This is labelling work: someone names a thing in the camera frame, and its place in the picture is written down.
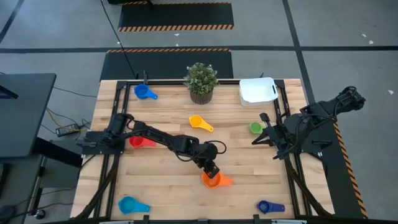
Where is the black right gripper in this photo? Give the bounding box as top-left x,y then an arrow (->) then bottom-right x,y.
251,112 -> 292,156

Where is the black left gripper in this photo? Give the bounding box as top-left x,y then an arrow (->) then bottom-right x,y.
195,142 -> 221,180

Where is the green measuring cup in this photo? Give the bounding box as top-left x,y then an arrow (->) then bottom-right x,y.
249,121 -> 266,135

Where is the orange measuring cup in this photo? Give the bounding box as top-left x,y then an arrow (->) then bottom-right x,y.
201,172 -> 233,189

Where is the yellow measuring cup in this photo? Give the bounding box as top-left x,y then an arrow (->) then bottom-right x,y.
188,114 -> 215,133

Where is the dark blue measuring cup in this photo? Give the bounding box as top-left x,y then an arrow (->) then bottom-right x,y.
256,200 -> 286,215

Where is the red measuring cup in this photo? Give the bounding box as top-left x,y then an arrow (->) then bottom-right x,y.
129,136 -> 157,149

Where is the light blue measuring cup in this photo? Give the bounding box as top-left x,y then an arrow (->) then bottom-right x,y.
118,195 -> 151,215

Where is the medium blue measuring cup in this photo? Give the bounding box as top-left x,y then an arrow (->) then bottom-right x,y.
134,83 -> 159,101

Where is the white plastic basket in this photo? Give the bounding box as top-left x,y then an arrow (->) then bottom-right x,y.
238,77 -> 279,108

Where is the potted plant in ribbed pot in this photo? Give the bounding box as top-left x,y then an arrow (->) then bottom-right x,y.
183,62 -> 220,105

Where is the black platform with hazard stripe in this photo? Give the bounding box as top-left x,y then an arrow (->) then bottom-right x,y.
307,105 -> 369,218

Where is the black hazard-striped floor mat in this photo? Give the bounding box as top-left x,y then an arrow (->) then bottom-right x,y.
99,48 -> 234,81
117,1 -> 234,32

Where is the black power adapter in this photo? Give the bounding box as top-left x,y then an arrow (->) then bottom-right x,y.
55,123 -> 80,138

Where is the black side desk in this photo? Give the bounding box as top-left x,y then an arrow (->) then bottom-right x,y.
0,73 -> 57,159

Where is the dark screen edge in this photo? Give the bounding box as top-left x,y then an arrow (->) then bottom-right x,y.
0,84 -> 19,100

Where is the black metal table frame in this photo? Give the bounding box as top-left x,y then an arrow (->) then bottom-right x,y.
74,79 -> 335,224

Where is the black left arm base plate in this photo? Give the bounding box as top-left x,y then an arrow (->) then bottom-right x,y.
76,130 -> 125,156

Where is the long black cable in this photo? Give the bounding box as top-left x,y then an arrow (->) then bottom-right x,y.
99,0 -> 139,79

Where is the yellow floor cable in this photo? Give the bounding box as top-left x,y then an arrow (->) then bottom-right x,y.
45,107 -> 90,131

